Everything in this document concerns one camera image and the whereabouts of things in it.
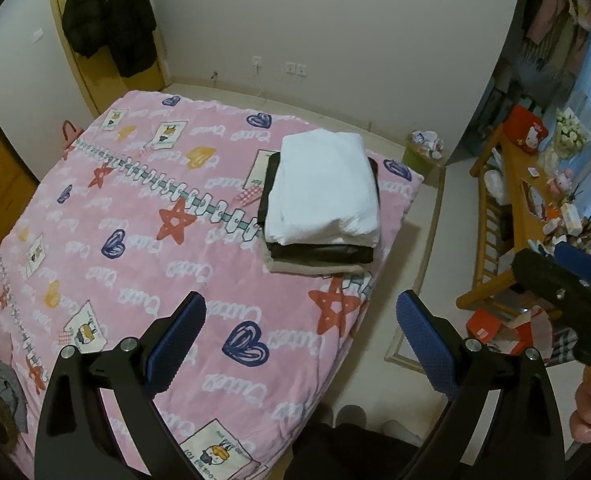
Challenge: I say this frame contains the grey slipper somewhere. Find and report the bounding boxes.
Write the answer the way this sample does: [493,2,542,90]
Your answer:
[336,405,369,428]
[381,420,421,448]

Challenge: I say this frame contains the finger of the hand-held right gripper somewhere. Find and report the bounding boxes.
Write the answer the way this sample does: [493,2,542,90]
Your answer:
[511,249,591,331]
[554,243,591,283]

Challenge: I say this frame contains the hanging clothes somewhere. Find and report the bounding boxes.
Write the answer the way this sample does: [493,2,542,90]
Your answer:
[523,0,591,46]

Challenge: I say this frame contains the white flower bouquet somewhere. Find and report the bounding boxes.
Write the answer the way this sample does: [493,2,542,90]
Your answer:
[553,107,591,158]

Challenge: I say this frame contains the pink printed blanket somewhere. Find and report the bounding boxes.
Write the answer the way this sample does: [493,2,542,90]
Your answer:
[0,90,425,480]

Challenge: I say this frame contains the grey garment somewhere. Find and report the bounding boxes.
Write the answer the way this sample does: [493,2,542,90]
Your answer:
[0,342,29,433]

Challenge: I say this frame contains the green trash bin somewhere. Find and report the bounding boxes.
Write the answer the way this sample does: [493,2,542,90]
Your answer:
[404,130,446,177]

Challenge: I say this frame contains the person's legs in black pants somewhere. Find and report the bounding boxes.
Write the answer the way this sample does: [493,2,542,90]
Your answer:
[286,422,426,480]

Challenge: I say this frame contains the dark folded garment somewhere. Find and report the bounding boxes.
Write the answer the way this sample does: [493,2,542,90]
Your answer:
[257,152,380,264]

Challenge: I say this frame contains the white plastic bag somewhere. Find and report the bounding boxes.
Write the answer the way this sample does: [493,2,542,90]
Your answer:
[483,152,511,206]

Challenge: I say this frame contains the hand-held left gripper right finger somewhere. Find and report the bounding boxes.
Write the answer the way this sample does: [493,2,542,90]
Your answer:
[396,290,569,480]

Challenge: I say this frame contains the orange box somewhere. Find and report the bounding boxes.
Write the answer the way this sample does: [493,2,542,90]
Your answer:
[465,310,506,346]

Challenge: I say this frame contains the red gift bag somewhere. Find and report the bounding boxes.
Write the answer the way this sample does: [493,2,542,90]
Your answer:
[60,120,85,161]

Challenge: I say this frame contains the red cartoon box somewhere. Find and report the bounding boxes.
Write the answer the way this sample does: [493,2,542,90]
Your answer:
[504,106,550,155]

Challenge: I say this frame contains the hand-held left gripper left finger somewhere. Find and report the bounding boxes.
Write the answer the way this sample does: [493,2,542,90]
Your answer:
[34,290,207,480]

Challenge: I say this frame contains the white zip hoodie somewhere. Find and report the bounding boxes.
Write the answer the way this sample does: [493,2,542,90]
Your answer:
[264,130,381,248]

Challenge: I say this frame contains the wooden wardrobe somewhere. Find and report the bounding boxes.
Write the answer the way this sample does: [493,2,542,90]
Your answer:
[0,80,41,281]

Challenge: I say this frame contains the black hanging jacket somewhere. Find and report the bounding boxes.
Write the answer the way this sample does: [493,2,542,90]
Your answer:
[62,0,157,78]

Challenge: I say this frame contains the wooden bench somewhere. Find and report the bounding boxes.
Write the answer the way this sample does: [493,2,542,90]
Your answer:
[455,125,591,321]

